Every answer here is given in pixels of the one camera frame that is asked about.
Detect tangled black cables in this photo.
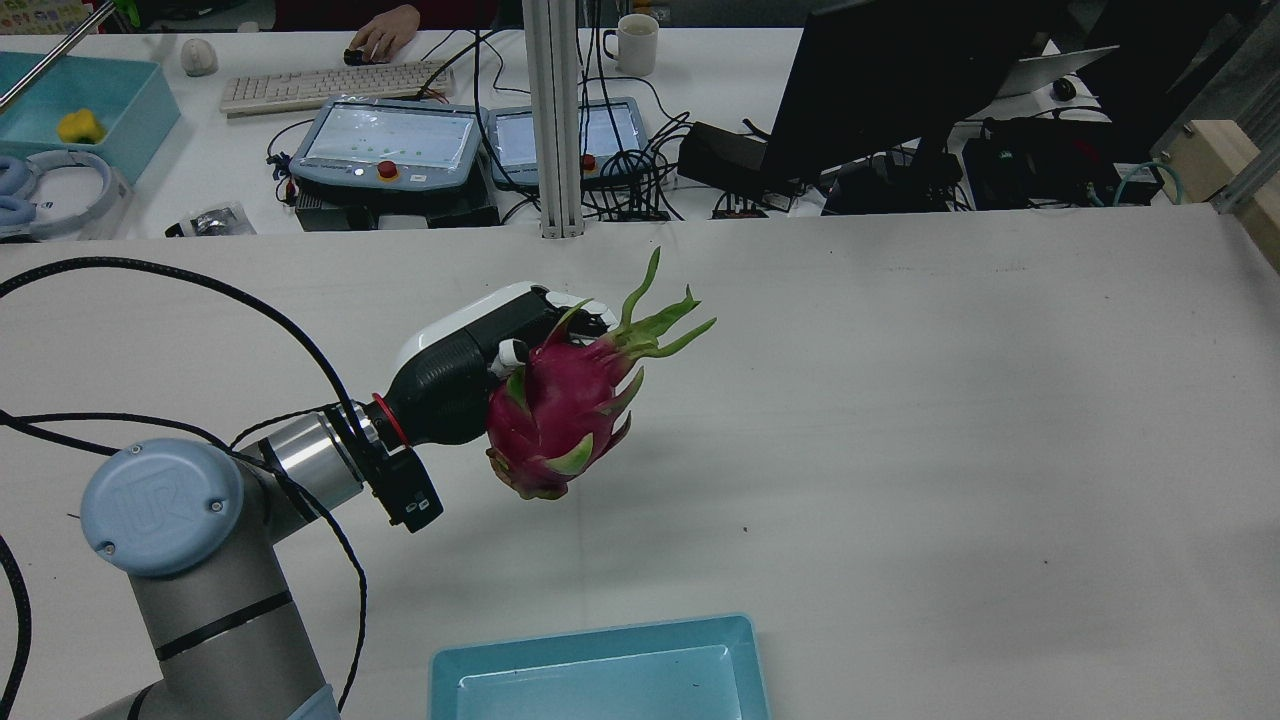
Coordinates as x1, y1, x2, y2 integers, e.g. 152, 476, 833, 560
580, 110, 693, 221

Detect aluminium profile post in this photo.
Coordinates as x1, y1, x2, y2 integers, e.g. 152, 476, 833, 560
522, 0, 584, 239

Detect light blue plastic bin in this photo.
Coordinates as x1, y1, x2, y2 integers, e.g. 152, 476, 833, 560
430, 613, 773, 720

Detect thin metal rod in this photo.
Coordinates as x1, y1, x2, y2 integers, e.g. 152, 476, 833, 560
0, 0, 116, 113

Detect operator's bare hand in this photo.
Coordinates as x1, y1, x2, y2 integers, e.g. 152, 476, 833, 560
350, 5, 421, 63

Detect blue white headphones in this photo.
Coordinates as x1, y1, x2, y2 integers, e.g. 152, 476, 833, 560
0, 150, 133, 241

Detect wooden box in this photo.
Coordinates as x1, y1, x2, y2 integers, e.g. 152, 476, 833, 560
1150, 120, 1261, 206

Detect aluminium frame bar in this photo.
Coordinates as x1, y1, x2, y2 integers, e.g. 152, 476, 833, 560
1210, 150, 1280, 216

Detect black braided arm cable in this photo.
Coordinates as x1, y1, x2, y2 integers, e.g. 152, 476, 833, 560
0, 257, 373, 720

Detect beige computer keyboard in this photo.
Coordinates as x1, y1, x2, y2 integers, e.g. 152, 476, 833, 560
220, 62, 456, 118

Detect dark grey electronics box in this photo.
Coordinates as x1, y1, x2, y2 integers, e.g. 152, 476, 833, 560
295, 185, 501, 233

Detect large blue teach pendant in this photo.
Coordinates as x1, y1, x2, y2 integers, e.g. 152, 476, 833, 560
290, 97, 488, 196

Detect clear plastic bag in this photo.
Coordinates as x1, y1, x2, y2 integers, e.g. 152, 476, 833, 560
165, 203, 258, 238

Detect silver laptop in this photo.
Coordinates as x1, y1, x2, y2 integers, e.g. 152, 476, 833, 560
995, 45, 1121, 99

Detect black computer monitor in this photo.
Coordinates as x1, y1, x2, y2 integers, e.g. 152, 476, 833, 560
765, 0, 1061, 186

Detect black electronics unit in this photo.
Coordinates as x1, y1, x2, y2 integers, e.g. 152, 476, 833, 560
962, 117, 1131, 211

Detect teal storage bin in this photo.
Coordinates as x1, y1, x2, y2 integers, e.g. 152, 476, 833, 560
0, 52, 183, 186

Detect magenta dragon fruit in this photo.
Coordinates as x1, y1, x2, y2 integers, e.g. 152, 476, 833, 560
485, 247, 718, 501

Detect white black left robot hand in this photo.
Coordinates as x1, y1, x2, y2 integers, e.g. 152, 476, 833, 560
372, 282, 621, 448

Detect white mug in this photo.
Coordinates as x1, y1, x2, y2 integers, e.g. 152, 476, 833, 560
603, 13, 661, 78

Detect green cable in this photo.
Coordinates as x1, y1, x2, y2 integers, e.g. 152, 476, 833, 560
1115, 162, 1186, 208

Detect black power box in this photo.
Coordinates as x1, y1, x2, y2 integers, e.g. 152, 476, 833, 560
677, 122, 801, 196

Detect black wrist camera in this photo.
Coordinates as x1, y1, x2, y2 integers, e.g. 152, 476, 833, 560
350, 400, 444, 534

